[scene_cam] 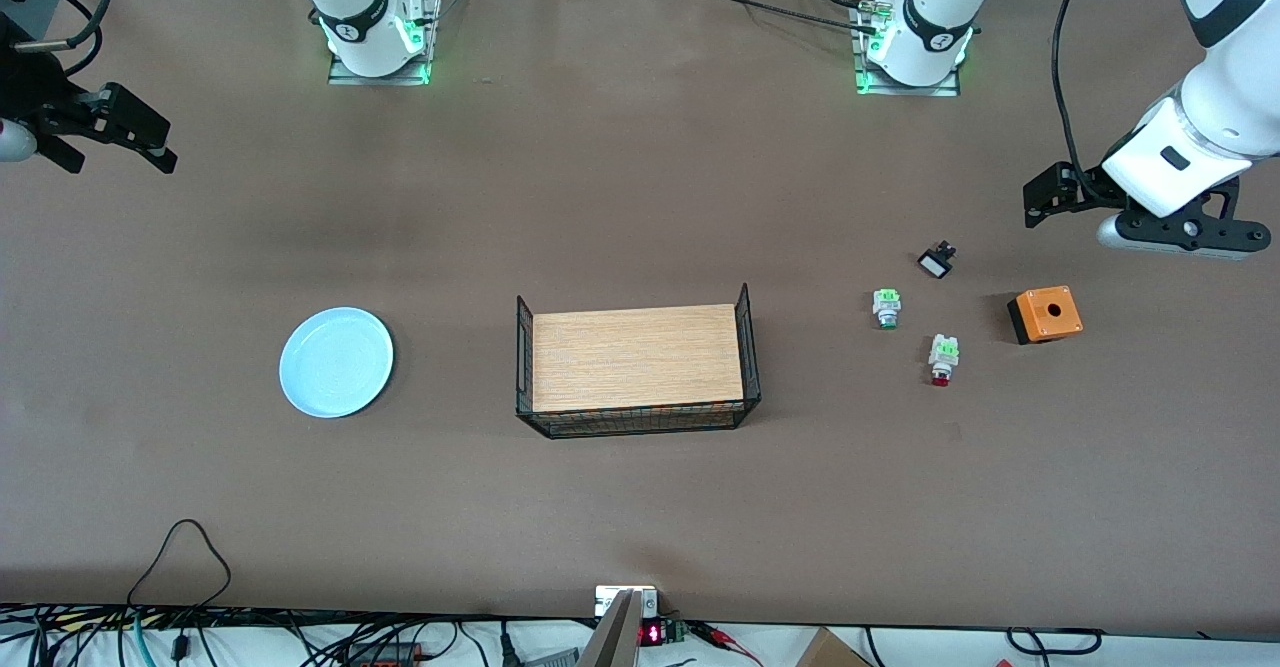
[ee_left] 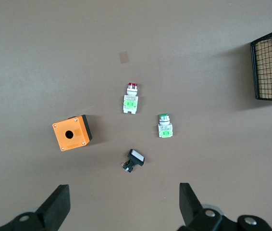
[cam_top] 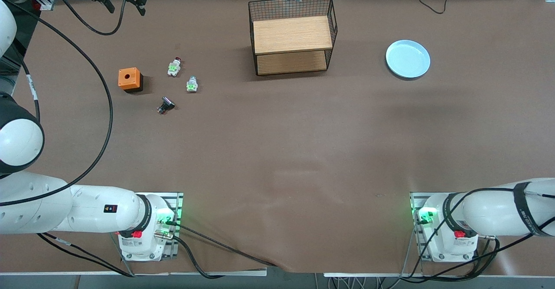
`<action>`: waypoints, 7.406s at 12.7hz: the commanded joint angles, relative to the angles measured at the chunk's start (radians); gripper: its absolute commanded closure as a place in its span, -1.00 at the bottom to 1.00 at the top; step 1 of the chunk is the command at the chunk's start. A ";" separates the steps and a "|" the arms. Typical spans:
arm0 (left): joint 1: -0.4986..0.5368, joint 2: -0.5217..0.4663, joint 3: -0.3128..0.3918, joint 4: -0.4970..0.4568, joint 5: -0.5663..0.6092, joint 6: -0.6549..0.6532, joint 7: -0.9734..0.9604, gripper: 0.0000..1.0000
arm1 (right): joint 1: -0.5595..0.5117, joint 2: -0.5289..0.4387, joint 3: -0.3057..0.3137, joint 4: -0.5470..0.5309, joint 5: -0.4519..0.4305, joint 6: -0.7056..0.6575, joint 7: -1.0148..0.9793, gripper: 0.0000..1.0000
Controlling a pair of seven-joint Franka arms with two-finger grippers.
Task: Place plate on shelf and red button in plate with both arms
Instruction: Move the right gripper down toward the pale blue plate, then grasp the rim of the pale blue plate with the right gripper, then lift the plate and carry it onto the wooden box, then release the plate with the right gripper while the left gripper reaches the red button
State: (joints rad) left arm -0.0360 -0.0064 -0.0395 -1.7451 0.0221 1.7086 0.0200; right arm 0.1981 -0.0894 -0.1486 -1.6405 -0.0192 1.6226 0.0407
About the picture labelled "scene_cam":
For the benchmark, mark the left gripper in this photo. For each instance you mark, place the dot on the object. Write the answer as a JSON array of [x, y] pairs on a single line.
[[1088, 187]]

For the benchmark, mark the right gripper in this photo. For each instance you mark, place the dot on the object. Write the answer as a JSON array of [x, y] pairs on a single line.
[[32, 90]]

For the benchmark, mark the red push button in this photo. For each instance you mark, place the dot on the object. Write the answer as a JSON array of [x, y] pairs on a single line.
[[943, 354]]

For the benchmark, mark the light blue plate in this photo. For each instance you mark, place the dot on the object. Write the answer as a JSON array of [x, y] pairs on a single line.
[[336, 362]]

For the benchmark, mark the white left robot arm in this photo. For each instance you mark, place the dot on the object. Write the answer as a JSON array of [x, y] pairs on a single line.
[[940, 7]]

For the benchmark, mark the orange button box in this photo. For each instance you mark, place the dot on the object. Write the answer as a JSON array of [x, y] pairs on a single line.
[[1048, 314]]

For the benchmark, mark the green push button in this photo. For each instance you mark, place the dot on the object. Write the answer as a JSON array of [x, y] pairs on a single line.
[[887, 304]]

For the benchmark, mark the wooden board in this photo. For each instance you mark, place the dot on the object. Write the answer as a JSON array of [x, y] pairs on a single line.
[[638, 357]]

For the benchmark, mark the brown cardboard piece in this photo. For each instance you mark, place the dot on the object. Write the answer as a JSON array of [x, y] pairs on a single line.
[[828, 652]]

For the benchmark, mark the red and black clip leads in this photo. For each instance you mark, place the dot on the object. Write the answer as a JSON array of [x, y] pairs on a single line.
[[725, 639]]

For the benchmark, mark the black power strip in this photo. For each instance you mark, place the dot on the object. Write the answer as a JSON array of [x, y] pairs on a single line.
[[385, 657]]

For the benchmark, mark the red digit display module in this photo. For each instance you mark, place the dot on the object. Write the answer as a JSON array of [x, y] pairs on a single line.
[[655, 634]]

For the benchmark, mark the small black switch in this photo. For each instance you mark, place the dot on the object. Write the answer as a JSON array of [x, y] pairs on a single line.
[[936, 263]]

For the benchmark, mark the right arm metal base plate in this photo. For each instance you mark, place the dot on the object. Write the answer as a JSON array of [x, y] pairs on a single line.
[[425, 47]]

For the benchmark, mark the small metal bracket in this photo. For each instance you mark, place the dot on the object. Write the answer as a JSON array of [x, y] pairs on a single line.
[[605, 600]]

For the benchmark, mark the grey camera stand beam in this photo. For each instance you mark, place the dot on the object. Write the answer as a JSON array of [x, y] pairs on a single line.
[[612, 637]]

